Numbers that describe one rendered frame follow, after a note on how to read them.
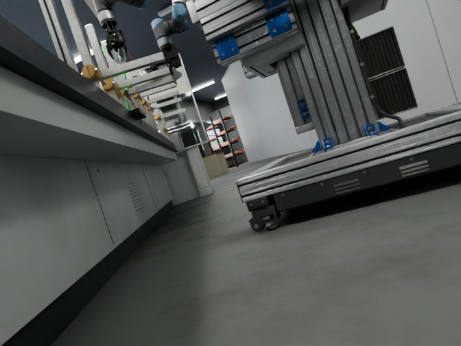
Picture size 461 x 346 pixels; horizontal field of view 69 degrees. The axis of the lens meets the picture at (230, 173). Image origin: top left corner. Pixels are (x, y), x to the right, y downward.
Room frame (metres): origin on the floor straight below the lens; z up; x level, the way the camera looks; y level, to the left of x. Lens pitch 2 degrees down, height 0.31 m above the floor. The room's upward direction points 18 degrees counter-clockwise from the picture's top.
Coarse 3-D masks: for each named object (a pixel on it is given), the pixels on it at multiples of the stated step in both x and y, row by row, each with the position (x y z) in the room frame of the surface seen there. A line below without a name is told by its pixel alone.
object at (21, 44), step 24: (0, 24) 0.61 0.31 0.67; (0, 48) 0.59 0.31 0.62; (24, 48) 0.68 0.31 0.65; (24, 72) 0.70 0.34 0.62; (48, 72) 0.76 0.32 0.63; (72, 72) 0.94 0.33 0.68; (72, 96) 0.94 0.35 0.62; (96, 96) 1.10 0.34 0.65; (120, 120) 1.42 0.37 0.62; (168, 144) 3.06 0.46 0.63
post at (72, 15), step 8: (64, 0) 1.30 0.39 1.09; (72, 0) 1.33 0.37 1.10; (64, 8) 1.30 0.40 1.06; (72, 8) 1.31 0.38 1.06; (72, 16) 1.31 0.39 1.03; (72, 24) 1.30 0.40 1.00; (80, 24) 1.33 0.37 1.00; (72, 32) 1.30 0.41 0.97; (80, 32) 1.31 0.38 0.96; (80, 40) 1.30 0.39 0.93; (80, 48) 1.30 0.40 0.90; (88, 48) 1.33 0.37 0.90; (80, 56) 1.30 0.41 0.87; (88, 56) 1.31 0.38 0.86; (88, 64) 1.30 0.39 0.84; (96, 80) 1.31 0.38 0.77
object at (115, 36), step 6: (102, 24) 1.56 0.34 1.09; (108, 24) 1.56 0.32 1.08; (114, 24) 1.56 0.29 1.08; (108, 30) 1.55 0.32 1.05; (114, 30) 1.54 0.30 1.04; (120, 30) 1.55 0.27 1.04; (108, 36) 1.55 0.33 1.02; (114, 36) 1.56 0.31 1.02; (120, 36) 1.55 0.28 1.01; (108, 42) 1.55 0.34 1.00; (114, 42) 1.55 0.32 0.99; (120, 42) 1.55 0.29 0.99; (114, 48) 1.59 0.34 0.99; (120, 48) 1.61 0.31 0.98
